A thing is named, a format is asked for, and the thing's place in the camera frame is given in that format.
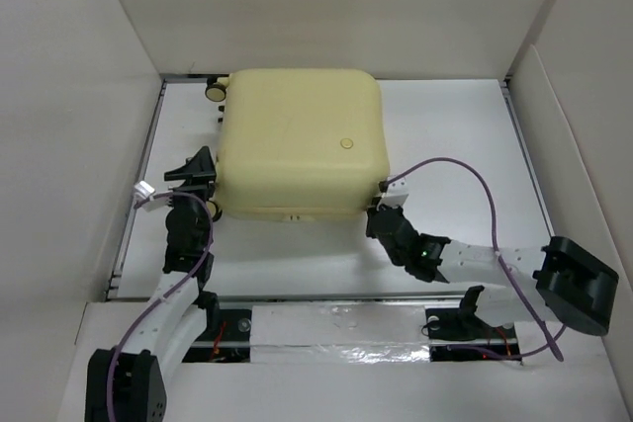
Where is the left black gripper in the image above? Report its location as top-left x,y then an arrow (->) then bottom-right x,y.
164,149 -> 219,248

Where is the yellow hard-shell suitcase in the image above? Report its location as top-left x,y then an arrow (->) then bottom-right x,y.
205,68 -> 390,220

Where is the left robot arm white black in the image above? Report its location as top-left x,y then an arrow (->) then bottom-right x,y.
84,146 -> 222,421

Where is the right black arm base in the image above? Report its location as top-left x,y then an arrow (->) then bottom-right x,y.
420,286 -> 521,363

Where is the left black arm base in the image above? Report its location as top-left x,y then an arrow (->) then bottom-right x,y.
182,292 -> 252,363

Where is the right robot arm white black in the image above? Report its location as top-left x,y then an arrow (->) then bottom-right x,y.
366,206 -> 619,336

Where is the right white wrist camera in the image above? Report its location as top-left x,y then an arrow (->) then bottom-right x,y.
372,177 -> 408,209

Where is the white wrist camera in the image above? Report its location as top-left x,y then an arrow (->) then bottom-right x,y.
372,177 -> 408,209
133,180 -> 156,211

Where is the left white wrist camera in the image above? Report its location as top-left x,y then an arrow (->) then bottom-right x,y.
133,180 -> 156,211

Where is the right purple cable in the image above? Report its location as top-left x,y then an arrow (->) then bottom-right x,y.
390,157 -> 566,363

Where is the silver aluminium rail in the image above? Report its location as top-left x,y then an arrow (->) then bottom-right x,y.
98,293 -> 575,305

